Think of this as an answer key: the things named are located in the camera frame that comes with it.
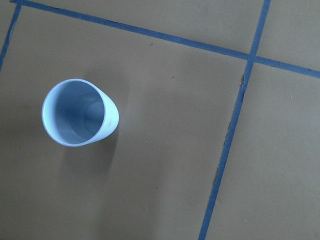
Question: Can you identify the light blue plastic cup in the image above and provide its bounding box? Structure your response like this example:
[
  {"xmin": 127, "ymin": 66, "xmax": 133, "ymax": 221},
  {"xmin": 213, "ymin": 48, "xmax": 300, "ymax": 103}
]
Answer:
[{"xmin": 41, "ymin": 78, "xmax": 120, "ymax": 147}]

